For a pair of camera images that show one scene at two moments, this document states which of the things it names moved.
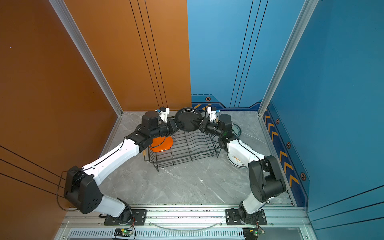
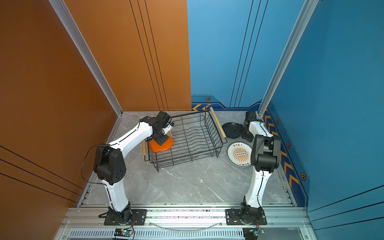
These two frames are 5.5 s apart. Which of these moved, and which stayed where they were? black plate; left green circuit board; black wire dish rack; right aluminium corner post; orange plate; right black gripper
Moved: right black gripper; black plate
Stayed: left green circuit board; right aluminium corner post; black wire dish rack; orange plate
